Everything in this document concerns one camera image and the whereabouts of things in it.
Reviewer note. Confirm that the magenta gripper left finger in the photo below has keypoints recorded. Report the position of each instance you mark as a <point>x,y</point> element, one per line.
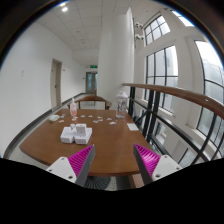
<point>74,168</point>

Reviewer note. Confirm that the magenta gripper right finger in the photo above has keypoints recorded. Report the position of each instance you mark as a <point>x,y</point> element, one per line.
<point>152,166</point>

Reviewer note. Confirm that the white charger plug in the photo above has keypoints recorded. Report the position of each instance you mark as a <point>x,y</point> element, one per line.
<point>81,129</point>

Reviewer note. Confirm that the white power strip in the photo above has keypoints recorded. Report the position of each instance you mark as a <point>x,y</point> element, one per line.
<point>70,135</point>

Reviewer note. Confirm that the white paper card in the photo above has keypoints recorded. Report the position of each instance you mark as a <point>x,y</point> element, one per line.
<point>132,127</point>

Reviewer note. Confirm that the white tissue pack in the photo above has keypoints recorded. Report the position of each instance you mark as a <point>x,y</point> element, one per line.
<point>53,118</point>

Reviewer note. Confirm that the hand sanitizer bottle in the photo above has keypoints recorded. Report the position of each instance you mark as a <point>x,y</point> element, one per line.
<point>73,108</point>

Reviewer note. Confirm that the clear plastic water jug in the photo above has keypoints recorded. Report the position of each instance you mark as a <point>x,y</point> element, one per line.
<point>121,104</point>

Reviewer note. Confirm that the wooden handrail with black railing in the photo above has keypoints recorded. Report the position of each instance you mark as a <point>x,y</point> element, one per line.
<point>183,124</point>

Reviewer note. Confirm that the grey double door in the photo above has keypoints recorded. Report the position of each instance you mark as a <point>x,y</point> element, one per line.
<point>91,82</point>

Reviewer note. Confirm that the green exit sign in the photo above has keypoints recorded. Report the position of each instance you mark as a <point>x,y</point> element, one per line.
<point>93,66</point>

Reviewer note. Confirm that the white side door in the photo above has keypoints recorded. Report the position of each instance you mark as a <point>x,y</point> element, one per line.
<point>55,83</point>

